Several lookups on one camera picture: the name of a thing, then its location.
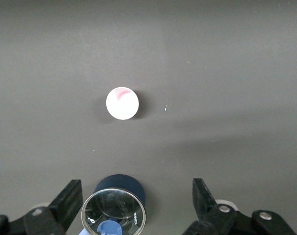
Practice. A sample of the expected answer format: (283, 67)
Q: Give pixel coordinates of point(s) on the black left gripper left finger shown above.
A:
(40, 220)

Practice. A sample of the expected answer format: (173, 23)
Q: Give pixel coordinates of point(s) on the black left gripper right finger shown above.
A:
(219, 220)

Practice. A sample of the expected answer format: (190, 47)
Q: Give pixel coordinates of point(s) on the glass saucepan lid, blue knob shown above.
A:
(114, 210)

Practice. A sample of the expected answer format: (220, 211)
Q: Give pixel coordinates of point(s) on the pink cup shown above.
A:
(122, 104)

